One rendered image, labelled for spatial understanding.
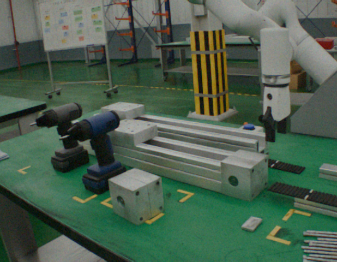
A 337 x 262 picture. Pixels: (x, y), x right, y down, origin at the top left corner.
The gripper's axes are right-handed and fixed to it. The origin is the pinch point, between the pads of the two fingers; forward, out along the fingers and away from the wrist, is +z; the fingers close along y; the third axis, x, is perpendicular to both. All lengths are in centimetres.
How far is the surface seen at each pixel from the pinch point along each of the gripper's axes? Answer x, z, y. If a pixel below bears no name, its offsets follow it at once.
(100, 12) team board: 474, -65, 306
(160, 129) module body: 43.8, 3.3, -5.2
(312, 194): -18.7, 7.3, -18.2
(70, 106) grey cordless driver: 59, -11, -32
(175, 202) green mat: 12.5, 10.6, -34.0
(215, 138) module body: 19.6, 3.0, -5.1
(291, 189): -13.3, 7.1, -18.8
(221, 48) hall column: 200, 3, 275
